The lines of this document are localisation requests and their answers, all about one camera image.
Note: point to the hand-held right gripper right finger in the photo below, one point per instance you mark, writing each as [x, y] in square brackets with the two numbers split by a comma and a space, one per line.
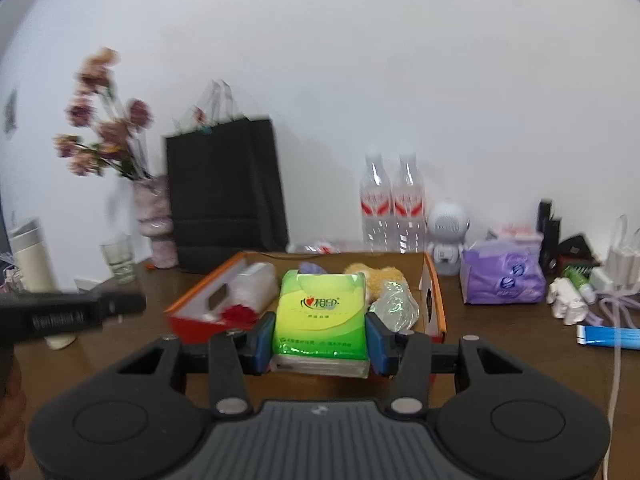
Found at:
[376, 345]

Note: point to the yellow white hamster plush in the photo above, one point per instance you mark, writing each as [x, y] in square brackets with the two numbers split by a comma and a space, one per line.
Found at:
[382, 275]

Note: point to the pink printed tin box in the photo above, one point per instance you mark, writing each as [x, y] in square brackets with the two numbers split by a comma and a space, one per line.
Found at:
[515, 232]

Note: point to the green tissue pack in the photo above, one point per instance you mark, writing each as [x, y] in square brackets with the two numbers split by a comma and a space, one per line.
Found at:
[320, 320]

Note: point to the blue white flat box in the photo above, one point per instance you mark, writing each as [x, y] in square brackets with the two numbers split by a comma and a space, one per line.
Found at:
[607, 336]

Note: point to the green white tube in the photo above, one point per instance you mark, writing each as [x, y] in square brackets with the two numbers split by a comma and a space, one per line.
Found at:
[580, 282]

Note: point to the tall black box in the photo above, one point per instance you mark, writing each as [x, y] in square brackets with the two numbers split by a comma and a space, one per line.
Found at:
[549, 230]

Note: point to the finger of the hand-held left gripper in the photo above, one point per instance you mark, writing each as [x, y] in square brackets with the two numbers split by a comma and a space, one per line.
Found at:
[122, 304]

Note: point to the person's left hand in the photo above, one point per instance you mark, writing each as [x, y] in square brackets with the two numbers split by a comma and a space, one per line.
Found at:
[11, 410]

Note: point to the orange cardboard box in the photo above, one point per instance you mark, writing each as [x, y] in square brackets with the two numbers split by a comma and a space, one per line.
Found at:
[430, 305]

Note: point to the purple tissue pack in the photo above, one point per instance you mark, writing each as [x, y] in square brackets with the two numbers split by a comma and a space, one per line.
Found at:
[502, 272]

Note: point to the black box red trim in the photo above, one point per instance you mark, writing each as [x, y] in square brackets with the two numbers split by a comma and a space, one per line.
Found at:
[577, 252]

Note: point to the white thermos flask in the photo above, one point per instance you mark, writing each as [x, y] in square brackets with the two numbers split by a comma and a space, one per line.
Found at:
[32, 255]

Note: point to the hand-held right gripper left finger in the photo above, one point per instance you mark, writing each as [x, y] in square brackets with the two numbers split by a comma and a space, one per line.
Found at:
[262, 344]

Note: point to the pink artificial flowers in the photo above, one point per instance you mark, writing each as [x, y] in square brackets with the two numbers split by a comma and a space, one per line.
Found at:
[107, 130]

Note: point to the translucent white plastic bottle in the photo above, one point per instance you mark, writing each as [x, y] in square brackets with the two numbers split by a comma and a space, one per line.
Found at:
[252, 285]

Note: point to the white robot toy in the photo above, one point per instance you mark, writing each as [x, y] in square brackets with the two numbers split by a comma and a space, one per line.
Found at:
[447, 235]

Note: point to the clear drinking glass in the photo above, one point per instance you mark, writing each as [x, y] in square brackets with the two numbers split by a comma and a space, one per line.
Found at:
[119, 260]

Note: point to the pale green fluffy plush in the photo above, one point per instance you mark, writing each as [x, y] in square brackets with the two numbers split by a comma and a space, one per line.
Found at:
[395, 305]

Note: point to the pink marbled vase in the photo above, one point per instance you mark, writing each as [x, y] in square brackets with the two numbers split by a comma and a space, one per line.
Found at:
[155, 220]

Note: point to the small white figure toy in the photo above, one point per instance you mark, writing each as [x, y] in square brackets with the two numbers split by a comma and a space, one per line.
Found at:
[567, 300]

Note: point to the black paper bag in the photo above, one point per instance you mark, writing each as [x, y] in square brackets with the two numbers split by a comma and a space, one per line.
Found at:
[225, 195]

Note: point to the clear water bottle red label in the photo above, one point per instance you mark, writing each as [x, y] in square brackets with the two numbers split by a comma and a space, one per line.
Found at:
[409, 205]
[325, 246]
[375, 205]

